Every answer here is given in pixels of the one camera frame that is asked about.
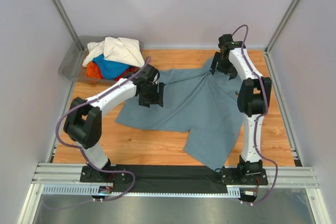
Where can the left aluminium corner post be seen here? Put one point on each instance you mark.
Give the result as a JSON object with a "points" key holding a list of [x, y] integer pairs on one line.
{"points": [[67, 23]]}

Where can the grey slotted cable duct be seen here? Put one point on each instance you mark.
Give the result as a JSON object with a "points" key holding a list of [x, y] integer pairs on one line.
{"points": [[96, 190]]}

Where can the aluminium rail frame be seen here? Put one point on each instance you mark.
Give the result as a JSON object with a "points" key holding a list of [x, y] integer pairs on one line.
{"points": [[50, 173]]}

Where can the blue t shirt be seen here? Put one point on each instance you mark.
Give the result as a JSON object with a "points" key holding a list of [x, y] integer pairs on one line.
{"points": [[110, 70]]}

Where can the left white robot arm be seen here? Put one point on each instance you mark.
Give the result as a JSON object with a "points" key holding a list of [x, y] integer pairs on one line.
{"points": [[83, 123]]}

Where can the right aluminium corner post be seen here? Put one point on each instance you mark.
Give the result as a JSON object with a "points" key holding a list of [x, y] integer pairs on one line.
{"points": [[286, 17]]}

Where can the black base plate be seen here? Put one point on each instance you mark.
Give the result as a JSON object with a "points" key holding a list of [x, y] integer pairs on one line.
{"points": [[171, 179]]}

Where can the orange t shirt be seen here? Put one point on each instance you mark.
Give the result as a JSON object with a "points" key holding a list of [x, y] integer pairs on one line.
{"points": [[93, 71]]}

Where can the aluminium corner post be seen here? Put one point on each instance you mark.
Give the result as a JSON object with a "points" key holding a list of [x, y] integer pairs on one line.
{"points": [[286, 17], [67, 23]]}

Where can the grey plastic bin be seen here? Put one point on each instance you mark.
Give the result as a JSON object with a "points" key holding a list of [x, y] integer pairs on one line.
{"points": [[71, 66]]}

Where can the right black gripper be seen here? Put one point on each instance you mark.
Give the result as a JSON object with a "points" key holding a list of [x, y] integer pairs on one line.
{"points": [[231, 71]]}

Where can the red t shirt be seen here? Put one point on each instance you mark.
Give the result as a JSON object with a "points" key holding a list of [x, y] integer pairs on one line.
{"points": [[127, 72]]}

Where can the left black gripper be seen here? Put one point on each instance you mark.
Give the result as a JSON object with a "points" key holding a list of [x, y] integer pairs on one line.
{"points": [[157, 98]]}

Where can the grey-blue t shirt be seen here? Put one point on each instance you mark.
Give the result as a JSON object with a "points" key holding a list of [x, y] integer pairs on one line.
{"points": [[197, 102]]}

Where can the white t shirt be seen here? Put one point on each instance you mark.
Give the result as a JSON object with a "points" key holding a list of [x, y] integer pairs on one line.
{"points": [[121, 50]]}

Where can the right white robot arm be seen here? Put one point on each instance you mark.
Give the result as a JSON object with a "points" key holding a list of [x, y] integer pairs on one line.
{"points": [[253, 102]]}

